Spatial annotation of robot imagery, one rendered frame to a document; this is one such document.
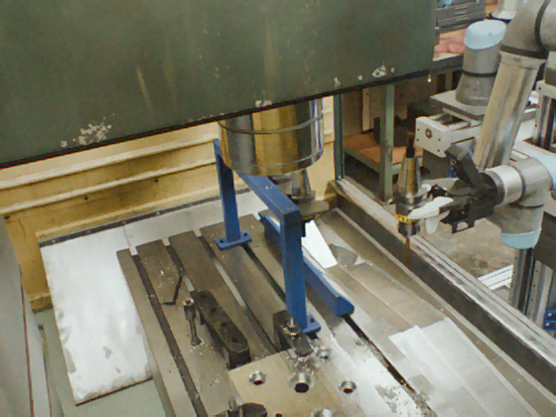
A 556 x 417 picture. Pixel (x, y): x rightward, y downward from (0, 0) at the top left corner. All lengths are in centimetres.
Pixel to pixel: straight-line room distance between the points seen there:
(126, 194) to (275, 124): 123
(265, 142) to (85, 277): 121
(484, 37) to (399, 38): 111
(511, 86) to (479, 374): 70
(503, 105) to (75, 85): 90
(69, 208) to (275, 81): 134
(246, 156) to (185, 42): 22
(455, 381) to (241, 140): 91
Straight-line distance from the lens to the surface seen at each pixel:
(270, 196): 126
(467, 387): 152
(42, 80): 67
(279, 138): 81
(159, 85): 69
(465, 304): 176
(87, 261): 196
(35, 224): 200
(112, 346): 180
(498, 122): 131
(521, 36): 128
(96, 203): 198
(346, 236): 216
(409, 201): 105
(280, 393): 114
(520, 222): 128
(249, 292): 152
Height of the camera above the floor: 182
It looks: 29 degrees down
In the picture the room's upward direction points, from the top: 5 degrees counter-clockwise
